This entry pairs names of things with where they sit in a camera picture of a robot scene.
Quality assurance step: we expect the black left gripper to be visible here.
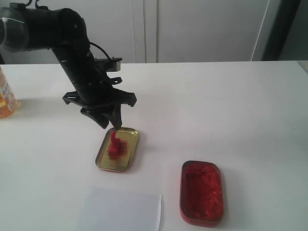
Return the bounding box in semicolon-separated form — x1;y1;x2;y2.
63;77;137;128

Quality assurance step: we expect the red rubber stamp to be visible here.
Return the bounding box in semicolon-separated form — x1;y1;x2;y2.
108;131;121;160

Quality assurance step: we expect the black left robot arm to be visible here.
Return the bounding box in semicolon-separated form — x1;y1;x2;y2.
0;2;137;129

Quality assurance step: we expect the red ink paste tin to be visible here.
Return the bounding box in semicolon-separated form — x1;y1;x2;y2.
180;160;224;227

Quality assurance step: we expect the gold tin lid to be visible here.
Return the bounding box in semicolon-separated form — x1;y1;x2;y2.
95;128;139;172

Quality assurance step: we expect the white paper sheet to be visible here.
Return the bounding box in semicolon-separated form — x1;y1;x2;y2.
76;188;162;231

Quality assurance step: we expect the orange labelled bottle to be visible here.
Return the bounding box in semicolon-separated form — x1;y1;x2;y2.
0;68;17;119

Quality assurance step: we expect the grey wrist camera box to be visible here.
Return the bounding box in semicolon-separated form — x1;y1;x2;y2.
95;57;122;72

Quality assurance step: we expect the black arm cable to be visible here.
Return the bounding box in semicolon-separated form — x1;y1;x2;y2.
89;42;114;61

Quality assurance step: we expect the white cable on wall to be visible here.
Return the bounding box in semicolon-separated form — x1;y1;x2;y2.
251;0;272;62

